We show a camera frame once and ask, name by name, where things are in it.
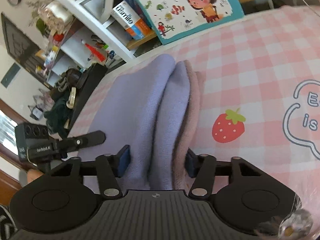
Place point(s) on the black framed board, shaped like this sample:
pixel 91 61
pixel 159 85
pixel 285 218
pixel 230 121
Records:
pixel 22 49

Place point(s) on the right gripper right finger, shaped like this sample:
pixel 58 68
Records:
pixel 244 197

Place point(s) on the white floral vase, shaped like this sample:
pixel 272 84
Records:
pixel 55 16

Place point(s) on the usmile toothbrush box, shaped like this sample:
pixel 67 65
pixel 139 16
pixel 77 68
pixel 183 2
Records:
pixel 130 21

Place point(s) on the pink and purple sweater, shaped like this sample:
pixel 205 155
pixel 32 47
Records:
pixel 155 111

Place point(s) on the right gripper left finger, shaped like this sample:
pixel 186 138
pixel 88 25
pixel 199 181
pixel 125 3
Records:
pixel 70 194

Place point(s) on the teal children's sound book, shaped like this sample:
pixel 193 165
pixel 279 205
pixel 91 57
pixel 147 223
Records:
pixel 175 19

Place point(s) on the wooden bookshelf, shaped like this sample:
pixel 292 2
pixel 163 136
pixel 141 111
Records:
pixel 274 36

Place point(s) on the pink checkered tablecloth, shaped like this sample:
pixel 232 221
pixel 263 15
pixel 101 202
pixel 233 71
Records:
pixel 267 114

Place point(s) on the person's left hand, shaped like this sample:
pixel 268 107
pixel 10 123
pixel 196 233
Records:
pixel 33 174

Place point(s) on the dark bag on chair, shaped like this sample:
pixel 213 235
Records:
pixel 68 103

